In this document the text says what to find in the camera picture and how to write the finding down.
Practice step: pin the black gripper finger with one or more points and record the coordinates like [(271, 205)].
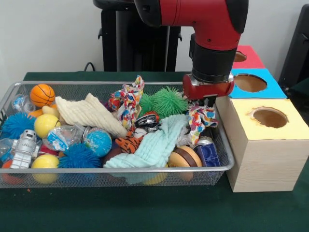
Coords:
[(211, 101), (196, 101)]

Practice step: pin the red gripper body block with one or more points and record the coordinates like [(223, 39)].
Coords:
[(207, 90)]

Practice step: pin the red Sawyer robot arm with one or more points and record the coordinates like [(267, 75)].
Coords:
[(207, 24)]

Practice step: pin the wooden box with three holes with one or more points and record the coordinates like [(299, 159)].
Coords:
[(265, 164)]

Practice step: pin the clear mesh bin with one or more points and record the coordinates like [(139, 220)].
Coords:
[(77, 181)]

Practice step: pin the green spiky rubber ball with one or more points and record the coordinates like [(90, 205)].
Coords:
[(169, 99)]

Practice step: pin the mint green cloth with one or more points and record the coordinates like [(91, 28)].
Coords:
[(149, 147)]

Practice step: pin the knotted colourful dotted cloth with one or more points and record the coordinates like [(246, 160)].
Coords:
[(126, 96)]

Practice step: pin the dark green side table cloth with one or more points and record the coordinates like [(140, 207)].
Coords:
[(301, 96)]

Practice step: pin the black chair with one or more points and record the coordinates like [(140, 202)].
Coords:
[(297, 48)]

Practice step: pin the blue globe ball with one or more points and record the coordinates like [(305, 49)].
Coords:
[(99, 142)]

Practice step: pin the cream ribbed cloth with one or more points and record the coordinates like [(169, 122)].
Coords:
[(89, 113)]

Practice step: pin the blue spiky rubber ball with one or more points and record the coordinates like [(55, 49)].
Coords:
[(79, 157)]

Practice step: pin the yellow foam ball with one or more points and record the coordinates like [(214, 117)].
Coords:
[(46, 125)]

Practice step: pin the orange toy basketball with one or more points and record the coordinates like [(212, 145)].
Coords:
[(42, 95)]

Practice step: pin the white toy robot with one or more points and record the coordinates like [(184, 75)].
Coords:
[(25, 147)]

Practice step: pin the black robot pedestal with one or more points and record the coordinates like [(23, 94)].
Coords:
[(135, 48)]

